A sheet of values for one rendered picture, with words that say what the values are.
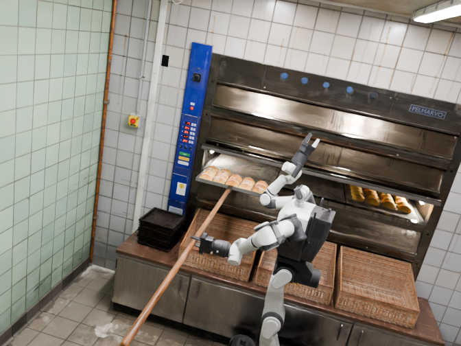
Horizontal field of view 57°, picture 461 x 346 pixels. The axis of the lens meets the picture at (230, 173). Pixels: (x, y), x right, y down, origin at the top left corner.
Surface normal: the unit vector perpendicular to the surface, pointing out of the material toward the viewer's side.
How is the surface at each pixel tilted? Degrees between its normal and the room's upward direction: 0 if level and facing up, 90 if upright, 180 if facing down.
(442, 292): 90
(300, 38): 90
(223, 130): 70
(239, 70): 90
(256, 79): 94
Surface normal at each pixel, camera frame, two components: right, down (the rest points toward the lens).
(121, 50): -0.21, 0.28
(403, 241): -0.13, -0.06
